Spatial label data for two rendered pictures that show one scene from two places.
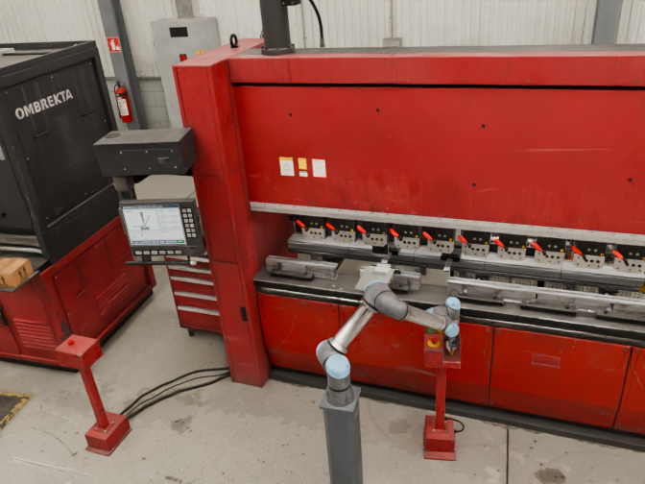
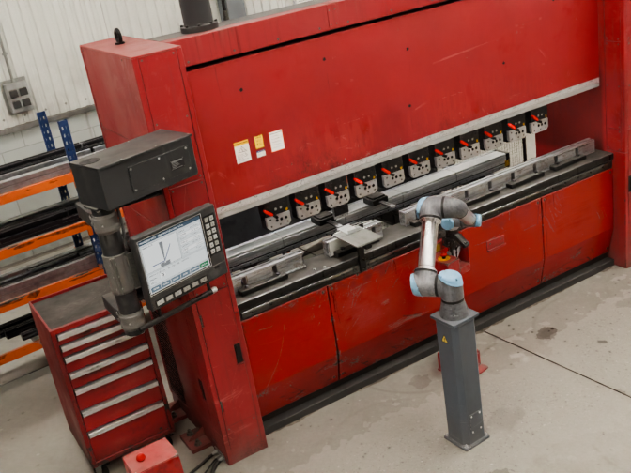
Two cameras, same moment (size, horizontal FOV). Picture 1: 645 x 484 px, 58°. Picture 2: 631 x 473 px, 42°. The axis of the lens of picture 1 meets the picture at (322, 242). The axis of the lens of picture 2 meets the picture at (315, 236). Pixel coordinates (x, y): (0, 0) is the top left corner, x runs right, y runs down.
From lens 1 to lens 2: 3.23 m
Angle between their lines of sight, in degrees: 45
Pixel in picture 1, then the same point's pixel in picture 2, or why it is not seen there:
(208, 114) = (181, 105)
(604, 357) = (528, 217)
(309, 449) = (388, 442)
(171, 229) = (193, 252)
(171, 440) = not seen: outside the picture
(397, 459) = not seen: hidden behind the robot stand
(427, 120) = (365, 56)
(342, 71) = (289, 27)
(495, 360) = not seen: hidden behind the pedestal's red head
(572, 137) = (465, 39)
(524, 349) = (480, 241)
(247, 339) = (245, 387)
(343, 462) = (473, 382)
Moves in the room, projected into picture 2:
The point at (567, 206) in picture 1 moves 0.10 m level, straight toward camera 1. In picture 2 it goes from (473, 99) to (484, 102)
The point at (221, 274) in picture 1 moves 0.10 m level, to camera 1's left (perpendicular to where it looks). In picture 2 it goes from (207, 312) to (193, 321)
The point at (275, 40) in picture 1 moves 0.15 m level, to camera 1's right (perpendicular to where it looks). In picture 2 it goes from (207, 14) to (226, 8)
